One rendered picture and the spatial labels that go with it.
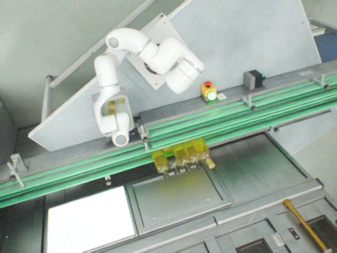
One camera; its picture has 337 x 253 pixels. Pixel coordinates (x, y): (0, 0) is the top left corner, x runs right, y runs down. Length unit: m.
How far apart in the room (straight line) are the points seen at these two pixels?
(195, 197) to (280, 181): 0.47
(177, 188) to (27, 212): 0.83
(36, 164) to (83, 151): 0.25
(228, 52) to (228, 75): 0.14
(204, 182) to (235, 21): 0.86
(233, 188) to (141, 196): 0.48
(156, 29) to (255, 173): 0.92
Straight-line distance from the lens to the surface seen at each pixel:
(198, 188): 1.56
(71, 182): 1.64
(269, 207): 1.53
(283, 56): 1.90
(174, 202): 1.51
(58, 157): 1.68
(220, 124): 1.64
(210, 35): 1.60
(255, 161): 1.75
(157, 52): 1.19
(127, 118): 1.30
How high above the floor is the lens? 2.13
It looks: 52 degrees down
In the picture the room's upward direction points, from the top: 151 degrees clockwise
